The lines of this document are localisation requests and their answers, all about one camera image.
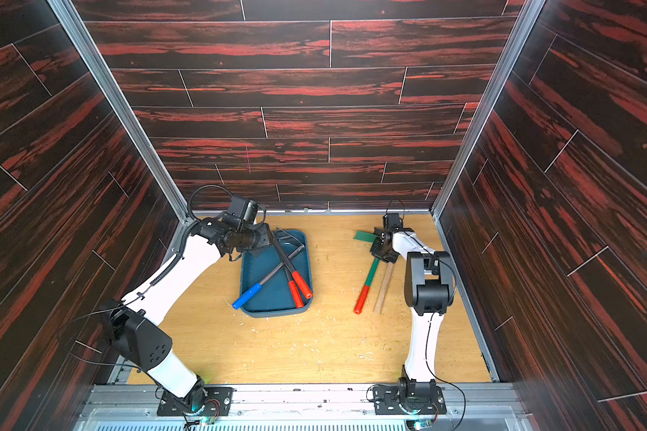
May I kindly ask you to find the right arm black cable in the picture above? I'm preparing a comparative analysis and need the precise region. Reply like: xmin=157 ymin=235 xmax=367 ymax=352
xmin=422 ymin=311 xmax=467 ymax=431

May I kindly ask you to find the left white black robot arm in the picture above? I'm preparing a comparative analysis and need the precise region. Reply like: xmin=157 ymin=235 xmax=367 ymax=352
xmin=102 ymin=195 xmax=272 ymax=415

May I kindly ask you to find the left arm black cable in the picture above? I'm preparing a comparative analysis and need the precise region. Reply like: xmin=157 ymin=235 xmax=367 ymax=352
xmin=186 ymin=184 xmax=233 ymax=222

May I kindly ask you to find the chrome hoe blue grip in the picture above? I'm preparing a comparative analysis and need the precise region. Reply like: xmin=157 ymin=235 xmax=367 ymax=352
xmin=231 ymin=247 xmax=298 ymax=317

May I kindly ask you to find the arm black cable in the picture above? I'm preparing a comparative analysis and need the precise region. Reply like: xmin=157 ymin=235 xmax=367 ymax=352
xmin=422 ymin=311 xmax=467 ymax=431
xmin=186 ymin=184 xmax=233 ymax=222

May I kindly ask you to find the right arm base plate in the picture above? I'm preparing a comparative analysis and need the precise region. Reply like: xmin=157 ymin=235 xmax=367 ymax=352
xmin=366 ymin=382 xmax=447 ymax=416

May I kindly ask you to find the teal plastic storage tray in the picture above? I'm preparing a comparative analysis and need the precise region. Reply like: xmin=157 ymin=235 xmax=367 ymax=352
xmin=238 ymin=228 xmax=314 ymax=318

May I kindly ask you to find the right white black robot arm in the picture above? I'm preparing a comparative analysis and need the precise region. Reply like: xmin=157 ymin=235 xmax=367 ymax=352
xmin=371 ymin=213 xmax=455 ymax=416

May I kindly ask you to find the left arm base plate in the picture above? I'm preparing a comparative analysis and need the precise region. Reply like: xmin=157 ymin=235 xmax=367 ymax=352
xmin=156 ymin=385 xmax=235 ymax=418

